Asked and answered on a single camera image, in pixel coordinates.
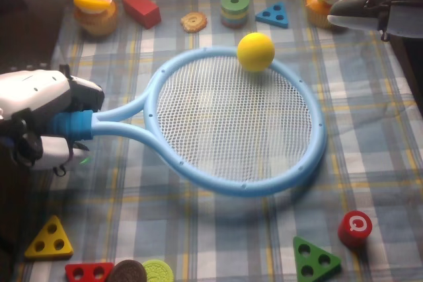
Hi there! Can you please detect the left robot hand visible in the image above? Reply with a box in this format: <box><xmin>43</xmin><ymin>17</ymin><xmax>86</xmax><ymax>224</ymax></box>
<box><xmin>0</xmin><ymin>63</ymin><xmax>106</xmax><ymax>177</ymax></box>

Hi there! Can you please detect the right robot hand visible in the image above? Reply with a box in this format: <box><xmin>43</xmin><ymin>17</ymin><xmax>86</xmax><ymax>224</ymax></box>
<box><xmin>264</xmin><ymin>0</ymin><xmax>423</xmax><ymax>41</ymax></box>

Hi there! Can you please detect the light blue toy racket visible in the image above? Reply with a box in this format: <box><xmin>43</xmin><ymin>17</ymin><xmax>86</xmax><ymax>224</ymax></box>
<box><xmin>46</xmin><ymin>46</ymin><xmax>328</xmax><ymax>198</ymax></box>

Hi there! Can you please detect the yellow foam ball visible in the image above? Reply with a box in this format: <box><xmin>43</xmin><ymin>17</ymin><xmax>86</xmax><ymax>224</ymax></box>
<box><xmin>237</xmin><ymin>32</ymin><xmax>276</xmax><ymax>73</ymax></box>

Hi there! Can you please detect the red rectangular block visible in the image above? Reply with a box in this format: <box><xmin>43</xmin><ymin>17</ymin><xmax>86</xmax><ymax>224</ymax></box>
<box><xmin>121</xmin><ymin>0</ymin><xmax>163</xmax><ymax>30</ymax></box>

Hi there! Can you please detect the blue triangle block with holes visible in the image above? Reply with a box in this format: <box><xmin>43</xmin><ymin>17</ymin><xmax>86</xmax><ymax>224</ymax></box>
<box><xmin>254</xmin><ymin>1</ymin><xmax>289</xmax><ymax>29</ymax></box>

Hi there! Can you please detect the yellow triangle block with holes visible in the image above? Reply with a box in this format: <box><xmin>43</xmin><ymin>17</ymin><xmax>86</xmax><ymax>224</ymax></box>
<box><xmin>24</xmin><ymin>215</ymin><xmax>74</xmax><ymax>261</ymax></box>

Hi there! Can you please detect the stacked coloured rings toy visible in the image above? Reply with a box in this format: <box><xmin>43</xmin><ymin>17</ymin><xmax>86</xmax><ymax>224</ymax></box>
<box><xmin>219</xmin><ymin>0</ymin><xmax>251</xmax><ymax>29</ymax></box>

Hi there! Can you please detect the tan toy biscuit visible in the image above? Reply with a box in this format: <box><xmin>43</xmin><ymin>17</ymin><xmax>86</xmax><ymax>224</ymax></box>
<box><xmin>180</xmin><ymin>11</ymin><xmax>208</xmax><ymax>34</ymax></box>

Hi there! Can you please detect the red block with holes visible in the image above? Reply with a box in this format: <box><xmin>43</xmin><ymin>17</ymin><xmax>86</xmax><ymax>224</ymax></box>
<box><xmin>64</xmin><ymin>262</ymin><xmax>115</xmax><ymax>282</ymax></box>

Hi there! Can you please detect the brown toy sandwich cookie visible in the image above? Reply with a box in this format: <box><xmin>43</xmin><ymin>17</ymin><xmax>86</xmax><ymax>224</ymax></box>
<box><xmin>106</xmin><ymin>259</ymin><xmax>147</xmax><ymax>282</ymax></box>

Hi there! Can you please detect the green toy sandwich cookie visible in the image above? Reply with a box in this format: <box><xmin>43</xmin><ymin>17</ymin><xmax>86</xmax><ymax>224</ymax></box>
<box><xmin>141</xmin><ymin>259</ymin><xmax>174</xmax><ymax>282</ymax></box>

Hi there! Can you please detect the red cylinder block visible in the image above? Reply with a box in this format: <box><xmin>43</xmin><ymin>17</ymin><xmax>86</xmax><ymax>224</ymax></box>
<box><xmin>337</xmin><ymin>210</ymin><xmax>373</xmax><ymax>248</ymax></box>

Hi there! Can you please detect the blue plaid tablecloth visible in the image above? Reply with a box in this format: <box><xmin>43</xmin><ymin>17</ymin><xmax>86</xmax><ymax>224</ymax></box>
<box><xmin>13</xmin><ymin>0</ymin><xmax>423</xmax><ymax>282</ymax></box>

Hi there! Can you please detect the green triangle block with holes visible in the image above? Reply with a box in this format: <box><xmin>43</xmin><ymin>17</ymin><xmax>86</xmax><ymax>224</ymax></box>
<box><xmin>292</xmin><ymin>235</ymin><xmax>342</xmax><ymax>282</ymax></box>

